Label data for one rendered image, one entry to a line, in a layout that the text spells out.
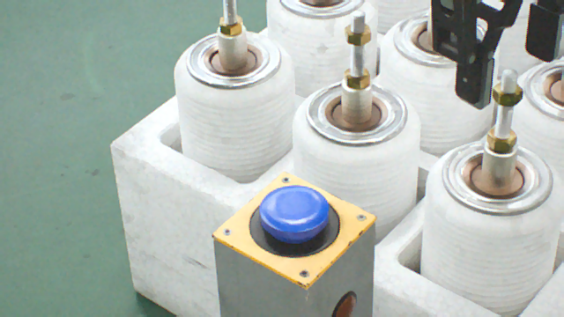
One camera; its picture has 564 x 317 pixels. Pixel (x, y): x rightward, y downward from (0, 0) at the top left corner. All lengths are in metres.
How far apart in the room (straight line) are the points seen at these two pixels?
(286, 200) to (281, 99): 0.24
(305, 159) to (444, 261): 0.13
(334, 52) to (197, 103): 0.14
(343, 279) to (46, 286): 0.48
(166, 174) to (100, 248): 0.22
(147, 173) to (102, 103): 0.37
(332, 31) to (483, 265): 0.26
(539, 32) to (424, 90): 0.17
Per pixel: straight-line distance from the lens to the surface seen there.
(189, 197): 0.90
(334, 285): 0.66
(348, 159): 0.81
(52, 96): 1.31
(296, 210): 0.65
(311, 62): 0.96
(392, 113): 0.84
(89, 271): 1.09
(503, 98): 0.74
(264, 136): 0.89
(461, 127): 0.92
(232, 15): 0.87
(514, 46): 0.99
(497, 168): 0.78
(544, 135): 0.85
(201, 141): 0.90
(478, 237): 0.77
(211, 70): 0.89
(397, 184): 0.84
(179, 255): 0.97
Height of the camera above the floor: 0.78
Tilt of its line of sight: 41 degrees down
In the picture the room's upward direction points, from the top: 2 degrees counter-clockwise
